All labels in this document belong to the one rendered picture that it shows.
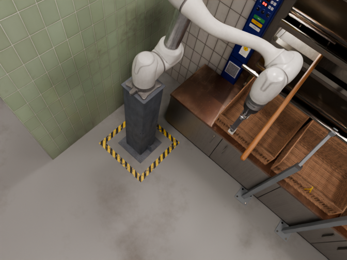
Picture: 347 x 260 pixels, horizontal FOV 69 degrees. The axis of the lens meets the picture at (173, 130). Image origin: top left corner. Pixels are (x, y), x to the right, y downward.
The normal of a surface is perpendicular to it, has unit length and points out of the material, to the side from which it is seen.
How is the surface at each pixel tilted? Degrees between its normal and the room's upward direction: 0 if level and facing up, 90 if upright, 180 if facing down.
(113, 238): 0
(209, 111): 0
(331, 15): 70
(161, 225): 0
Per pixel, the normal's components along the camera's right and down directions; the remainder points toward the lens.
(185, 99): 0.14, -0.44
